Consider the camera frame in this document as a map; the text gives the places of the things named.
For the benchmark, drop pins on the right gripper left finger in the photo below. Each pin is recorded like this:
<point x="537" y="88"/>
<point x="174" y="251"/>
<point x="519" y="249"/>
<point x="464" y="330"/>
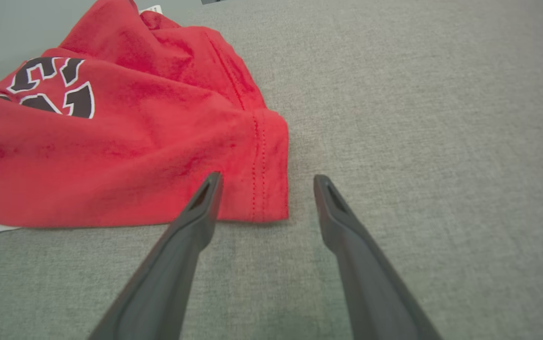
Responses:
<point x="167" y="278"/>

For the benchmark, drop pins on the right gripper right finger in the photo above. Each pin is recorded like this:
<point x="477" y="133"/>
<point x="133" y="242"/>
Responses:
<point x="370" y="283"/>

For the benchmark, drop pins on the red jersey with black lettering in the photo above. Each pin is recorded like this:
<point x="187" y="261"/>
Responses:
<point x="124" y="151"/>

